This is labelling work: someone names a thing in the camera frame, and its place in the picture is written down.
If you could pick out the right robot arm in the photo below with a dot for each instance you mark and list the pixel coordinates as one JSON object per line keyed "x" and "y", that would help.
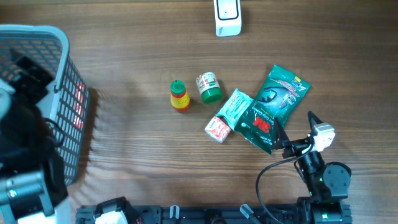
{"x": 327, "y": 183}

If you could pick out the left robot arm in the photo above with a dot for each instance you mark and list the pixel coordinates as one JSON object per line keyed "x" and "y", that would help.
{"x": 32, "y": 178}

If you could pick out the white barcode scanner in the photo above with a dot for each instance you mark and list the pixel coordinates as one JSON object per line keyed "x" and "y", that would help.
{"x": 228, "y": 17}

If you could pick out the green 3M gloves packet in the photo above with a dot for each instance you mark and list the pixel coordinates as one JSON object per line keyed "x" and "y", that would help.
{"x": 279, "y": 95}

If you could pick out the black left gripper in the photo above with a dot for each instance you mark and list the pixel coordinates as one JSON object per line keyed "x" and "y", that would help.
{"x": 38, "y": 88}

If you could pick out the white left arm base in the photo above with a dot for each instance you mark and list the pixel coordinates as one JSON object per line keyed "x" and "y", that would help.
{"x": 116, "y": 211}

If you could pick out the grey plastic mesh basket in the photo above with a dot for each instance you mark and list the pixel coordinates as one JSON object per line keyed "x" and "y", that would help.
{"x": 68, "y": 98}

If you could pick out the red white tissue packet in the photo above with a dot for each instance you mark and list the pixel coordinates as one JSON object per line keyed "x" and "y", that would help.
{"x": 217, "y": 129}

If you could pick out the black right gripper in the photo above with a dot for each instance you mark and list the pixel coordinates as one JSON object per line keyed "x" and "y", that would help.
{"x": 281, "y": 140}

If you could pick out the teal wet wipes packet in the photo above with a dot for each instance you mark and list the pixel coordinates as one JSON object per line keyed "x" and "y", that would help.
{"x": 234, "y": 108}

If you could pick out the green lid white jar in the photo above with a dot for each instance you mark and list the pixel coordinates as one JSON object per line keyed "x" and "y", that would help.
{"x": 209, "y": 87}

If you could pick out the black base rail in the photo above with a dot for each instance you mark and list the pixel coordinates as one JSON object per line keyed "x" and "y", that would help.
{"x": 285, "y": 213}

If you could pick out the red yellow sauce bottle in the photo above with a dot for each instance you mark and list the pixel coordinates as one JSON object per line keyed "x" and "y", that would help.
{"x": 179, "y": 97}

